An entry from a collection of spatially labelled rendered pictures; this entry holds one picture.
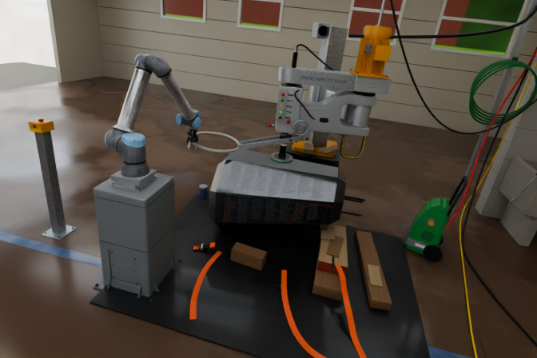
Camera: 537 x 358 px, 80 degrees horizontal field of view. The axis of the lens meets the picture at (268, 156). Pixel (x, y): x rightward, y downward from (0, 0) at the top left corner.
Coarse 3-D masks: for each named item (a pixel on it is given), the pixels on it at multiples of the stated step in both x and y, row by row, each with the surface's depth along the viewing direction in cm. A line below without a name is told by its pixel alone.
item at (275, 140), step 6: (258, 138) 309; (264, 138) 309; (270, 138) 309; (276, 138) 309; (282, 138) 298; (288, 138) 298; (294, 138) 298; (300, 138) 298; (306, 138) 294; (246, 144) 300; (252, 144) 300; (258, 144) 300; (264, 144) 300; (270, 144) 300; (276, 144) 300
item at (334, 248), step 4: (332, 228) 314; (320, 232) 307; (324, 232) 306; (328, 232) 307; (332, 232) 307; (324, 236) 300; (328, 236) 301; (332, 236) 301; (336, 236) 302; (332, 240) 296; (336, 240) 297; (340, 240) 297; (332, 244) 290; (336, 244) 291; (340, 244) 292; (328, 248) 284; (332, 248) 285; (336, 248) 286; (340, 248) 286; (328, 252) 279; (332, 252) 280; (336, 252) 280; (332, 256) 276; (336, 256) 275
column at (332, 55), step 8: (328, 32) 316; (336, 32) 315; (344, 32) 318; (328, 40) 317; (336, 40) 319; (344, 40) 321; (320, 48) 334; (328, 48) 320; (336, 48) 322; (320, 56) 334; (328, 56) 323; (336, 56) 325; (320, 64) 334; (328, 64) 326; (336, 64) 329; (312, 136) 355; (320, 136) 357; (320, 144) 361
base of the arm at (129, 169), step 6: (126, 162) 217; (144, 162) 223; (126, 168) 218; (132, 168) 218; (138, 168) 219; (144, 168) 223; (126, 174) 218; (132, 174) 218; (138, 174) 219; (144, 174) 222
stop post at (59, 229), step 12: (36, 120) 260; (48, 120) 263; (36, 132) 256; (48, 132) 263; (48, 144) 265; (48, 156) 267; (48, 168) 270; (48, 180) 274; (48, 192) 279; (60, 192) 287; (48, 204) 285; (60, 204) 289; (60, 216) 292; (60, 228) 294; (72, 228) 304
